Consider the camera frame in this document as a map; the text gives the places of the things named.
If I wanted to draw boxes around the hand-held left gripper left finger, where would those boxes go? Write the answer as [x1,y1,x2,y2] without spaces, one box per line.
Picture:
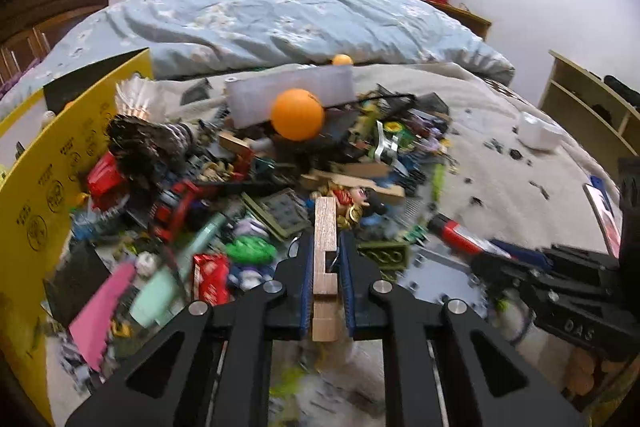
[65,232,316,427]

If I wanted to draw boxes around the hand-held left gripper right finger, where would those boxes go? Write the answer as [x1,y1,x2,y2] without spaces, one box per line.
[337,232,588,427]

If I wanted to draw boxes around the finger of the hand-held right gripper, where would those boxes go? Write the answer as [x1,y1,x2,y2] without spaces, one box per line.
[470,252,540,294]
[492,239,557,267]

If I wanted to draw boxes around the red and white marker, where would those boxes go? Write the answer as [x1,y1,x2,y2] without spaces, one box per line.
[430,213,508,258]

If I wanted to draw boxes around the notched wooden block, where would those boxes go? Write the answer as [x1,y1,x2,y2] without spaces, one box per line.
[313,197,339,342]

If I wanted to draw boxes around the person's right hand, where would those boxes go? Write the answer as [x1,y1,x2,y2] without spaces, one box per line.
[565,347,617,400]

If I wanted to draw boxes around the green toy figure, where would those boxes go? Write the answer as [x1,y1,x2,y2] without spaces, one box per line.
[225,239,277,265]

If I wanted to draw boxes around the red and gold toy figure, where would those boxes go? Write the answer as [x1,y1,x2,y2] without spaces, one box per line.
[330,186,388,228]

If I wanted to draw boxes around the pile of toy bricks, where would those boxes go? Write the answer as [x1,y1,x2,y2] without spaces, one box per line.
[65,77,476,358]

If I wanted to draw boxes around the red and blue booklet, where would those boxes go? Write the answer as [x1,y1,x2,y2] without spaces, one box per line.
[584,177,623,258]

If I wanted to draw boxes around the red snack packet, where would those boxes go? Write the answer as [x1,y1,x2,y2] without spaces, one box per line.
[86,152,126,210]
[192,253,232,305]

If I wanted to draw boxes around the mint green tube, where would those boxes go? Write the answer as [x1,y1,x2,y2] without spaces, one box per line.
[130,212,228,328]

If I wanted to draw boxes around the pale wooden shelf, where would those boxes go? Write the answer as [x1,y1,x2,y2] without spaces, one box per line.
[539,49,640,180]

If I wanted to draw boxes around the translucent plastic box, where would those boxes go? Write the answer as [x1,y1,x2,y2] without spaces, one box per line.
[223,63,357,128]

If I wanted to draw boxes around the dark cloth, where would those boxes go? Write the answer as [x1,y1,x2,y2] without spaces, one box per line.
[604,76,640,110]

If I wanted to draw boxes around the pink foam piece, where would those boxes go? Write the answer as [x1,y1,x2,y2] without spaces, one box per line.
[69,264,137,370]

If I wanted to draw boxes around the black feather shuttlecock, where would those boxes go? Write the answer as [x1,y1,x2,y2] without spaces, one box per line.
[106,114,193,188]

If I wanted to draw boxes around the white feather shuttlecock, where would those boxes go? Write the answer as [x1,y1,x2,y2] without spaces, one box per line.
[114,76,168,120]

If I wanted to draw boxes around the blue floral quilt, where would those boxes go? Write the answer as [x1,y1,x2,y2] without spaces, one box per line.
[30,0,516,85]

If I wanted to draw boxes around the dark wooden headboard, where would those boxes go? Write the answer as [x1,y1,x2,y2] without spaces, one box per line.
[0,0,113,82]

